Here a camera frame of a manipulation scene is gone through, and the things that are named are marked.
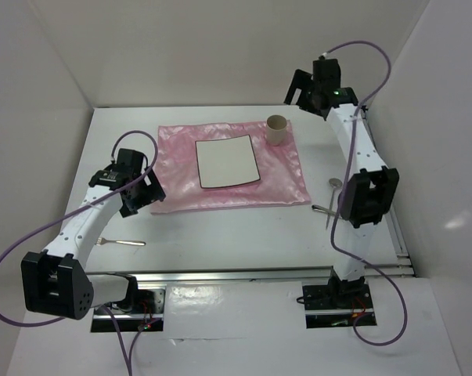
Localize beige cup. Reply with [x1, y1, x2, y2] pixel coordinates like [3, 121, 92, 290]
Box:
[265, 114, 287, 146]

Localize square white plate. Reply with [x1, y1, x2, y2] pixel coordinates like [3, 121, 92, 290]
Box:
[196, 135, 261, 189]

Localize pink satin cloth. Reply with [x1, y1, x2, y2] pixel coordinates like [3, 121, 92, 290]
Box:
[151, 121, 311, 214]

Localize silver spoon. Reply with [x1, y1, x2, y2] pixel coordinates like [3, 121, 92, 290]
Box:
[326, 178, 343, 229]

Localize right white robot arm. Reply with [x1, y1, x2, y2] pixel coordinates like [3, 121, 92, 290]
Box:
[284, 56, 399, 307]

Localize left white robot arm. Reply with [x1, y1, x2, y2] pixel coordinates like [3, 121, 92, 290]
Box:
[20, 149, 166, 320]

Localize silver fork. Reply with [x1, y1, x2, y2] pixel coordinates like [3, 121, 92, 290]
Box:
[95, 237, 146, 247]

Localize silver knife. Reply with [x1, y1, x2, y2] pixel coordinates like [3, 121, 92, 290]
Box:
[311, 204, 337, 215]

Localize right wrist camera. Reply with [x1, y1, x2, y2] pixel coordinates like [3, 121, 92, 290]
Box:
[319, 52, 335, 61]

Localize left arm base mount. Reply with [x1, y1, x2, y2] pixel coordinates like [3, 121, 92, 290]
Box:
[90, 286, 166, 333]

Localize aluminium table rail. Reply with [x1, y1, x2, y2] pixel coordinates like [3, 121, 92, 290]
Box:
[47, 103, 416, 285]

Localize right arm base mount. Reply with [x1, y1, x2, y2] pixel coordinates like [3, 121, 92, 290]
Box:
[296, 284, 377, 329]

